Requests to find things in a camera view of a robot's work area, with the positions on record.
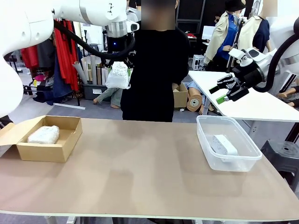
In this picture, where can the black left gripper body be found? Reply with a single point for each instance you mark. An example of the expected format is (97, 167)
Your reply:
(118, 43)

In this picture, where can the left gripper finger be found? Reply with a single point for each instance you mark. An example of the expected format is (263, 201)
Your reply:
(131, 59)
(104, 64)

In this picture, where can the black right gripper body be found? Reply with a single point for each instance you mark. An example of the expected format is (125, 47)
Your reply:
(250, 74)

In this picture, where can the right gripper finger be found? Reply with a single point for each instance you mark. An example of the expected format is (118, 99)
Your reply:
(237, 92)
(225, 81)

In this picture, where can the bubble-wrapped white clock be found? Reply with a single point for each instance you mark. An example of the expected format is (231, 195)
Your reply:
(118, 79)
(43, 136)

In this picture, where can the white rectangular box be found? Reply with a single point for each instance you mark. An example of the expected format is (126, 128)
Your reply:
(223, 145)

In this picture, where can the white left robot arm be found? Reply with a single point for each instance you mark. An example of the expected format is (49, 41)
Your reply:
(23, 28)

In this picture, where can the brown paper roll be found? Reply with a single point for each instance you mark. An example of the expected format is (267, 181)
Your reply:
(99, 75)

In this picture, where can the tall grey paper roll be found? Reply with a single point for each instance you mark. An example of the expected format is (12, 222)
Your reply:
(93, 72)

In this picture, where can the white paper roll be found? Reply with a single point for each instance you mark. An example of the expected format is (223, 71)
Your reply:
(103, 78)

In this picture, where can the beige paper roll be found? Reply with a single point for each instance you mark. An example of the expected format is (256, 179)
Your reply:
(86, 68)

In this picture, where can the leaning grey paper roll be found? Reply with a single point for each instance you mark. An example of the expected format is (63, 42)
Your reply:
(80, 73)

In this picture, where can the white background table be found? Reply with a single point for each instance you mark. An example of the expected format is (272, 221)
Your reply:
(257, 110)

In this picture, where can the grey storage bin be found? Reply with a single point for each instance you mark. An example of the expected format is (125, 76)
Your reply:
(93, 92)

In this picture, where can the person in black sweater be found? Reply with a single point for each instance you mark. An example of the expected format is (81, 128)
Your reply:
(154, 81)

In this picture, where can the seated mannequin in grey-green clothes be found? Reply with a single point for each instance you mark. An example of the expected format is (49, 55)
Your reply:
(109, 95)

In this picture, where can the black stand pole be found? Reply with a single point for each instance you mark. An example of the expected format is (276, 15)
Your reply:
(237, 39)

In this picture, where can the thick brown cardboard spool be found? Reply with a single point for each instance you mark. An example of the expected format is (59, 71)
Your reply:
(194, 102)

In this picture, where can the lying bare mannequin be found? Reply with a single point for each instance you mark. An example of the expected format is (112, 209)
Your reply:
(287, 94)

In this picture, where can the black metal clothes rack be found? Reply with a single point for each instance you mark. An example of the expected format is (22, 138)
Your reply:
(78, 98)

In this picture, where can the small brown cardboard box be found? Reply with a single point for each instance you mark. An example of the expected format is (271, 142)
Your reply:
(181, 95)

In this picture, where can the mannequin in beige vest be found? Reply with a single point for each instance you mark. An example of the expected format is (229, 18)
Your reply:
(252, 28)

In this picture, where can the mannequin in beige coat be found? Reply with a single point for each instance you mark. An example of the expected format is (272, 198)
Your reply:
(217, 35)

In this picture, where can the white board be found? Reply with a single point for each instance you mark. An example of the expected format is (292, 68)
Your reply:
(208, 31)

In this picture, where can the white floor bar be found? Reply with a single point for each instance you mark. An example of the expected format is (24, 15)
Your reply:
(70, 106)

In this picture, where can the black hanging garment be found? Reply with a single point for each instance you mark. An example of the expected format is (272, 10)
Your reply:
(45, 53)

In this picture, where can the dark clothes pile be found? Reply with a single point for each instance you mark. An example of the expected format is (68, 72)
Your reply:
(46, 98)

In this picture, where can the black hat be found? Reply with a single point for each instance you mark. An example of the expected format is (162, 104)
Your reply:
(234, 5)

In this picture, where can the clear plastic container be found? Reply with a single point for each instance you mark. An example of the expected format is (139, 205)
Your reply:
(233, 166)

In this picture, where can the red coat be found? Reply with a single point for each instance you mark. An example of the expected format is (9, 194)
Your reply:
(29, 56)

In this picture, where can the black plastic stool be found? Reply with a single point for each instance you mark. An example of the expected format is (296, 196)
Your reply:
(285, 158)

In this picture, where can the open brown cardboard box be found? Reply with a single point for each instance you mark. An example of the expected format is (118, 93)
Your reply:
(42, 154)

